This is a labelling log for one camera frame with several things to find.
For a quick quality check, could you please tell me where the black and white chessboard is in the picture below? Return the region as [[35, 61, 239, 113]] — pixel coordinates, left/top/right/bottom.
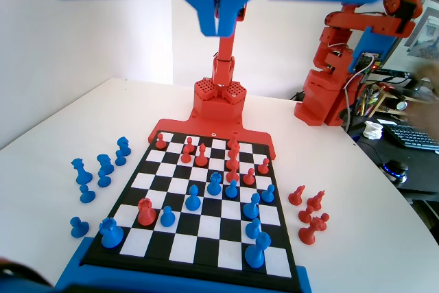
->
[[80, 130, 298, 280]]

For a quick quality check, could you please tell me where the person's hand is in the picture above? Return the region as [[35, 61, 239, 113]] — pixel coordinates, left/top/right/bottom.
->
[[412, 61, 439, 90]]

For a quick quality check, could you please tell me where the blue controller housing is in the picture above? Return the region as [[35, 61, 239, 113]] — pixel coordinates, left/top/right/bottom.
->
[[348, 25, 405, 74]]

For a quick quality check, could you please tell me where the computer monitor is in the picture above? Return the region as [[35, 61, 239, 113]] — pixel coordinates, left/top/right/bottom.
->
[[399, 0, 439, 67]]

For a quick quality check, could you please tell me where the wooden pen holder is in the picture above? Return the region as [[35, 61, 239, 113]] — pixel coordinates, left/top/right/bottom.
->
[[356, 82, 392, 117]]

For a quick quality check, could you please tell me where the white plastic spool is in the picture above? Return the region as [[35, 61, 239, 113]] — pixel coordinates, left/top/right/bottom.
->
[[363, 120, 384, 140]]

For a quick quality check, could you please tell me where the blue knight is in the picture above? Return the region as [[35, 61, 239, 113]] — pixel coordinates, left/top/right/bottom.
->
[[96, 154, 115, 176], [116, 136, 132, 155]]

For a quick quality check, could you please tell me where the black keyboard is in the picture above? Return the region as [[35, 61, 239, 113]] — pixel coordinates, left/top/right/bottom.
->
[[382, 123, 439, 155]]

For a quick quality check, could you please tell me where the blue queen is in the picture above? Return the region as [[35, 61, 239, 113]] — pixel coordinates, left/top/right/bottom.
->
[[71, 158, 93, 186]]

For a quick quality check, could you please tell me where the red king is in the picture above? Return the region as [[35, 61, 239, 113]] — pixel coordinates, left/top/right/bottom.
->
[[226, 141, 241, 167]]

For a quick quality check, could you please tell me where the black computer mouse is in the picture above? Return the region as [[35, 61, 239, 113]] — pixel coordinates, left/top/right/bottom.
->
[[379, 159, 410, 186]]

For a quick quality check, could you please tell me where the red bishop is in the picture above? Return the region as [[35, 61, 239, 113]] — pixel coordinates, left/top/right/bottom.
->
[[226, 164, 240, 183], [194, 143, 209, 167]]

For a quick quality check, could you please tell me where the black desk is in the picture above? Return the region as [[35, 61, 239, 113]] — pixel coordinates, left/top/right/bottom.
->
[[342, 114, 439, 235]]

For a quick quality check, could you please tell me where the blue rook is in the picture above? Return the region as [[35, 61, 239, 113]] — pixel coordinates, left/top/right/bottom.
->
[[206, 172, 223, 197], [98, 217, 124, 249]]

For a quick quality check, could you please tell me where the red queen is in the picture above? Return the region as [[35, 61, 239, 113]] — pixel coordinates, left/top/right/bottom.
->
[[298, 219, 325, 246]]

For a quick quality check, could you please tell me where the blue base plate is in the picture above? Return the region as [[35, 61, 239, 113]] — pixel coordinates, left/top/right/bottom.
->
[[53, 236, 311, 293]]

